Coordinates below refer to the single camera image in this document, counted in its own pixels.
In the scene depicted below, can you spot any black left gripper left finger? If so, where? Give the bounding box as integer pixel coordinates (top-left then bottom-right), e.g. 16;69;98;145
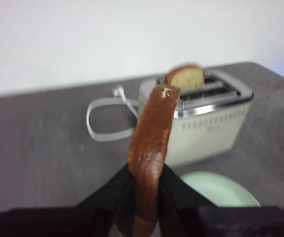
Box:
0;163;137;237

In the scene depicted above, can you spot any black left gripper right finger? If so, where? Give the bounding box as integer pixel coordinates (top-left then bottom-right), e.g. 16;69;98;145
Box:
156;164;284;237

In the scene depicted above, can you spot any brown-crusted bread slice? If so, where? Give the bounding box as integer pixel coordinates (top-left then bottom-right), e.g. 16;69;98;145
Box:
165;63;206;94
127;83;181;237

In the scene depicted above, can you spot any cream toaster with chrome top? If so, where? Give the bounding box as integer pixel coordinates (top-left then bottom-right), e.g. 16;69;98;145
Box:
138;66;254;169

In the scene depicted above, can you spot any white toaster power cable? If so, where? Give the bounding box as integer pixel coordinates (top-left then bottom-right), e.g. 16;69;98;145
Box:
85;85;140;142

